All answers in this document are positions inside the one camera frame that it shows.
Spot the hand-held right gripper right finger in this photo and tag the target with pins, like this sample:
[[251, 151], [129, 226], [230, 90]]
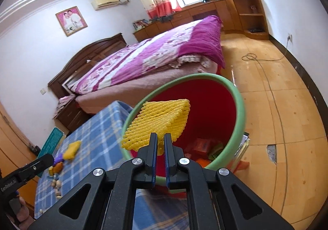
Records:
[[166, 168]]

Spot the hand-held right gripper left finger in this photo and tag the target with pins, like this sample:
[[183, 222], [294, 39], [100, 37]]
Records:
[[155, 168]]

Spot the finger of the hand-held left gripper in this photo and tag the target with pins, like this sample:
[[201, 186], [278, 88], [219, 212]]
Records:
[[38, 164]]

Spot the purple plastic bag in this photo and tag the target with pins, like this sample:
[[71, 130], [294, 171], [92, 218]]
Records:
[[59, 159]]

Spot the orange cardboard box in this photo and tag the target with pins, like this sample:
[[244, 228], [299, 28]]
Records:
[[202, 146]]

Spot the large yellow foam net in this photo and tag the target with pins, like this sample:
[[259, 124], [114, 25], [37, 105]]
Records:
[[158, 119]]

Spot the red bucket with green rim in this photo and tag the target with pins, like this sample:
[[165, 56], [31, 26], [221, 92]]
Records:
[[217, 107]]

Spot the person's left hand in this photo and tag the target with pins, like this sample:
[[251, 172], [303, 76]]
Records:
[[24, 213]]

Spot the black power strip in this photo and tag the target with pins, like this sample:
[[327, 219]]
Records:
[[33, 148]]

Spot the teal flat box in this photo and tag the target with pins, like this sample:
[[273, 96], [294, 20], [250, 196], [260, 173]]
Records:
[[52, 141]]

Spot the light wooden wardrobe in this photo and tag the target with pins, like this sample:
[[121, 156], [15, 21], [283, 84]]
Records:
[[12, 140]]

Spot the walnut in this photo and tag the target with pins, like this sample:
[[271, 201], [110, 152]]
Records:
[[59, 193]]

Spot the small yellow foam net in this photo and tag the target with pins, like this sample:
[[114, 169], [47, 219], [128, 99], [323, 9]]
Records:
[[71, 150]]

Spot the blue plaid tablecloth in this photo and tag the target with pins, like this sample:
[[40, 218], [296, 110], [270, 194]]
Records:
[[102, 137]]

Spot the dark wooden nightstand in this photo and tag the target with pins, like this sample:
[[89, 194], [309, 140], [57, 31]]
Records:
[[74, 114]]

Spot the crumpled pink cloth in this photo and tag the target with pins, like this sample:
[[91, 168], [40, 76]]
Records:
[[64, 103]]

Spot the pillow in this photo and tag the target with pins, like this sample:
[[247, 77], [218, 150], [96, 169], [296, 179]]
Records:
[[67, 84]]

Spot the purple floral quilt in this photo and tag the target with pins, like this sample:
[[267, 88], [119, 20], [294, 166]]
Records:
[[153, 48]]

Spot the dark wooden bed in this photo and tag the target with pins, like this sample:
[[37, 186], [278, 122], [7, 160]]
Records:
[[84, 53]]

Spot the dark clothes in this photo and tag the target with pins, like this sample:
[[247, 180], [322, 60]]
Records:
[[162, 18]]

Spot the long wooden cabinet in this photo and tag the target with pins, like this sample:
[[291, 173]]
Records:
[[202, 9]]

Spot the black flat object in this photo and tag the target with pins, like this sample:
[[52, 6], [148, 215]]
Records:
[[256, 30]]

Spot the wooden corner shelf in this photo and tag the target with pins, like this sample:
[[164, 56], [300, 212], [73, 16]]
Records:
[[251, 4]]

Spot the white wall switch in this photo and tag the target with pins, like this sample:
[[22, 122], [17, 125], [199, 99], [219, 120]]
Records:
[[42, 91]]

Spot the framed wall photo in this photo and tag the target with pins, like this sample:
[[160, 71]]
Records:
[[71, 21]]

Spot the wall air conditioner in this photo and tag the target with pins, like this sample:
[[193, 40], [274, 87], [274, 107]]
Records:
[[106, 3]]

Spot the white wall socket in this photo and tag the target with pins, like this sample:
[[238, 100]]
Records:
[[289, 37]]

